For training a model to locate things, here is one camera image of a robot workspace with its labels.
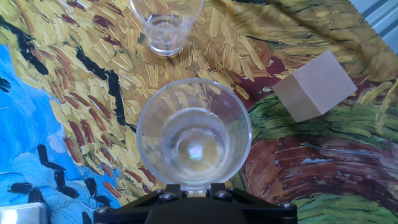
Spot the painted wheat field tablecloth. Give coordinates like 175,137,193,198
0,0,398,224

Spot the plain wooden block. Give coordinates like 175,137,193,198
272,50,358,123

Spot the clear empty plastic cup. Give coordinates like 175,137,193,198
129,0,205,58

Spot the silver digital kitchen scale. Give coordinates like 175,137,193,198
0,202,50,224

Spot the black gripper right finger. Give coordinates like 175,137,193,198
210,182,299,224

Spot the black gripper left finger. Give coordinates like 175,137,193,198
93,184,185,224

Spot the clear plastic cup with water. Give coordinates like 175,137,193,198
136,77,253,191

